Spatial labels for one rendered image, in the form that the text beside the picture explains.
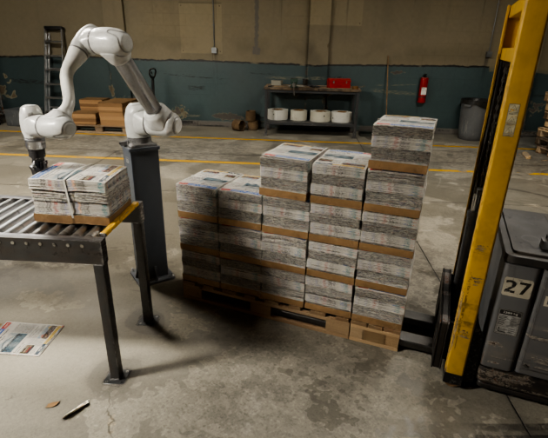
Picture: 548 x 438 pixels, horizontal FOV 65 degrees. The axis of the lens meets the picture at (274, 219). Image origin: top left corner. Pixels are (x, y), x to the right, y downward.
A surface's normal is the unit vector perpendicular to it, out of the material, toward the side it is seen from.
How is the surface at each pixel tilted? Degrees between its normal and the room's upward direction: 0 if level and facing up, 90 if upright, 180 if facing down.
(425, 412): 0
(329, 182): 90
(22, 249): 90
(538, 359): 90
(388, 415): 0
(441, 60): 90
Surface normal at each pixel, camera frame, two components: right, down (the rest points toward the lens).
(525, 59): -0.37, 0.34
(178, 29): -0.06, 0.37
